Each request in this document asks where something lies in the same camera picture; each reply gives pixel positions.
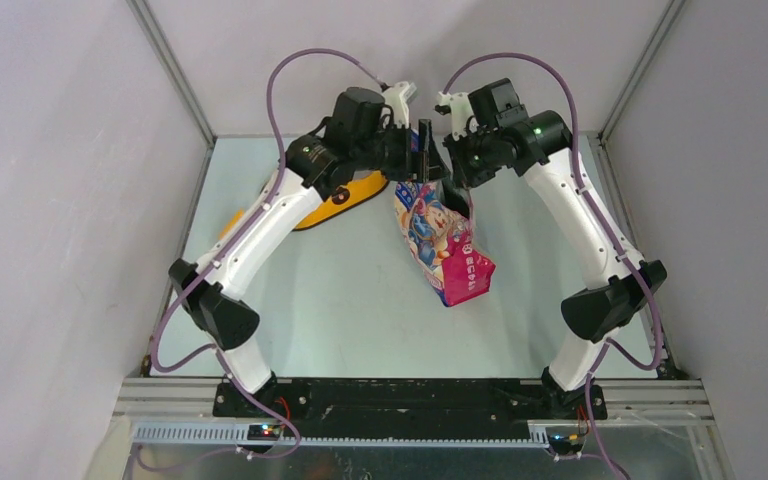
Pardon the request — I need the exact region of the aluminium front frame rail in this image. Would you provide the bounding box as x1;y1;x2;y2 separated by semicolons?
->
114;378;727;479

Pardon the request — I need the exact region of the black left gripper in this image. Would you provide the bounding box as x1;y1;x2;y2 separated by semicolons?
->
352;120;450;184

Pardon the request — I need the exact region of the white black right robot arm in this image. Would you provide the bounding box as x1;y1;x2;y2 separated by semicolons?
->
435;78;667;418

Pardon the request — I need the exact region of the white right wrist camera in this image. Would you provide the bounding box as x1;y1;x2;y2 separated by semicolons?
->
434;92;476;140

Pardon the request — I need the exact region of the colourful cat food bag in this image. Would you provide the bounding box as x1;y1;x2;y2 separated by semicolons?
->
393;180;496;307

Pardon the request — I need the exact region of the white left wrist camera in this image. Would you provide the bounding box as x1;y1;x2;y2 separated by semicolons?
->
382;81;417;128

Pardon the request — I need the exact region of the yellow double pet bowl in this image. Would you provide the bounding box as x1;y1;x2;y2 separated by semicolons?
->
294;172;390;231

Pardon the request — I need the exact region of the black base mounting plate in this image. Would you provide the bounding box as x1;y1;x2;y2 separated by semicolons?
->
212;377;609;440

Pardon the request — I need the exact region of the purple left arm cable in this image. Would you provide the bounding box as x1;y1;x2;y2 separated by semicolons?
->
133;47;392;473

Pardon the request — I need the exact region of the grey slotted cable duct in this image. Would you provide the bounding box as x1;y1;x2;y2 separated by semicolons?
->
132;421;553;448

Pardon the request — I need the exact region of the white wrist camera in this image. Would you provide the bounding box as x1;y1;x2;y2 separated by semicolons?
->
382;81;417;128
434;92;476;140

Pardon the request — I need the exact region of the aluminium left corner post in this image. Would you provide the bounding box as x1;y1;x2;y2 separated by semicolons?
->
126;0;217;148

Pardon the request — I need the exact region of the yellow plastic food scoop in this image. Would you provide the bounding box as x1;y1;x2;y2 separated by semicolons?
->
217;209;245;240

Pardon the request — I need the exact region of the aluminium right corner post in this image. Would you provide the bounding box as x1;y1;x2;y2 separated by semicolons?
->
597;0;689;140

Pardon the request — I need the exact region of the aluminium corner post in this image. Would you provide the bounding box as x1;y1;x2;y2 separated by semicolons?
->
597;0;689;140
126;0;217;148

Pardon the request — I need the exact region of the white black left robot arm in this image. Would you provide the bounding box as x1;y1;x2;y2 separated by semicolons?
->
169;81;448;417

